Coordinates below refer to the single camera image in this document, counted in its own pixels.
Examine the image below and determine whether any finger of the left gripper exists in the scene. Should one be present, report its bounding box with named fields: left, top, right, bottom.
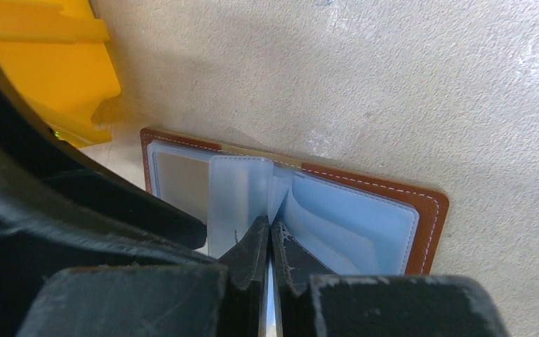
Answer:
left=0, top=68, right=209, bottom=336

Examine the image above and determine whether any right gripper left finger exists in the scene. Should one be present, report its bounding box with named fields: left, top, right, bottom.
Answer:
left=18, top=216, right=270, bottom=336

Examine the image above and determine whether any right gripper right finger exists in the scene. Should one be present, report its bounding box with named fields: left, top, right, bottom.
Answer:
left=271, top=221, right=509, bottom=336

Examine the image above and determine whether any brown leather card holder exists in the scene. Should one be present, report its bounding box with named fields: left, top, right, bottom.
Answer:
left=140, top=128, right=449, bottom=275

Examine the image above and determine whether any yellow plastic divided bin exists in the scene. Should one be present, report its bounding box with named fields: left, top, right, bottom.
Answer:
left=0, top=1, right=121, bottom=147

